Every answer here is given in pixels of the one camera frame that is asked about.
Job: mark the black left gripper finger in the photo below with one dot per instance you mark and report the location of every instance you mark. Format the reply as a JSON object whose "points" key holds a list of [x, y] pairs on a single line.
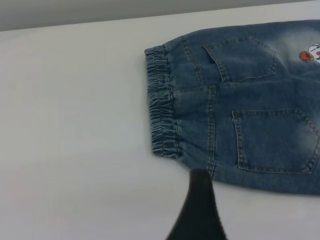
{"points": [[197, 212]]}

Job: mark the blue denim shorts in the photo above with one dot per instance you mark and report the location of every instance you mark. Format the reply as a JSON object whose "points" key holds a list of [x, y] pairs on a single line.
{"points": [[250, 130]]}

